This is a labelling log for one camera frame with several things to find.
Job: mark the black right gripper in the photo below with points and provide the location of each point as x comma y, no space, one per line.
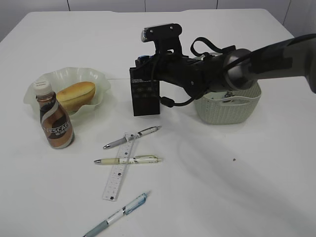
175,70

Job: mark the blue pencil sharpener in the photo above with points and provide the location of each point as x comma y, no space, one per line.
143,58

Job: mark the small paper ball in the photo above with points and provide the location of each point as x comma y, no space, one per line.
227,96

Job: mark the sugared bread roll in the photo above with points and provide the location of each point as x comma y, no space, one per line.
76,95

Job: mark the brown Nescafe coffee bottle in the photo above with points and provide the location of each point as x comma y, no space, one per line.
54,119

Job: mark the clear plastic ruler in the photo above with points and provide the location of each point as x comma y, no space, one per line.
118,171

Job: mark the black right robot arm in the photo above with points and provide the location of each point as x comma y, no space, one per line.
232,69

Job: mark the black mesh pen holder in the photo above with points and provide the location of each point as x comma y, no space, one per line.
144,92

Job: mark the pale green plastic basket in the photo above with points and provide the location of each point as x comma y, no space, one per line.
212,110

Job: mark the grey grip white pen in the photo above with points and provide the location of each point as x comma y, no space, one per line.
131,137

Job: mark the beige grip white pen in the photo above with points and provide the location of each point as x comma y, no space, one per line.
133,160

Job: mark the translucent green wavy plate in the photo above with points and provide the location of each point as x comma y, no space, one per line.
63,78

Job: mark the blue grey ballpoint pen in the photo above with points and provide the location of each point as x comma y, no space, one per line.
124,211

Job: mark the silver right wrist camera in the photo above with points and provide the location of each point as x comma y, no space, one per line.
165,37

